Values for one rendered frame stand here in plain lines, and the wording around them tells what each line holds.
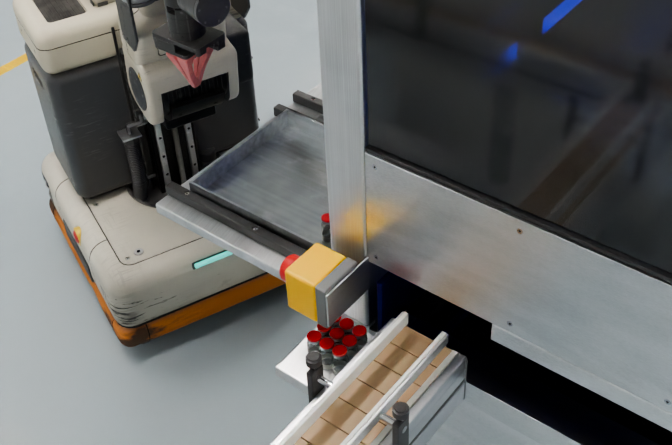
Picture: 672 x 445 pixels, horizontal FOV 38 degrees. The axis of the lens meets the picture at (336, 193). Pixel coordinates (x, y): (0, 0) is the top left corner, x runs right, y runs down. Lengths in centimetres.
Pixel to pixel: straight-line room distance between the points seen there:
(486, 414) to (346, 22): 59
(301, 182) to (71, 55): 91
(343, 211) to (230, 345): 135
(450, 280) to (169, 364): 145
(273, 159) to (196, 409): 93
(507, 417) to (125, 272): 132
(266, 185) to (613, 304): 75
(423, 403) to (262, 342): 137
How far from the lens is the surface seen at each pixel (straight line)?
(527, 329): 122
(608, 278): 110
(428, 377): 130
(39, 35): 239
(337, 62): 115
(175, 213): 165
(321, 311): 130
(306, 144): 176
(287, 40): 380
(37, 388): 263
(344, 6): 111
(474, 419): 142
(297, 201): 163
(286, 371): 138
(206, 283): 252
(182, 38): 152
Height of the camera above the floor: 193
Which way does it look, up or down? 40 degrees down
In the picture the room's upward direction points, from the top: 3 degrees counter-clockwise
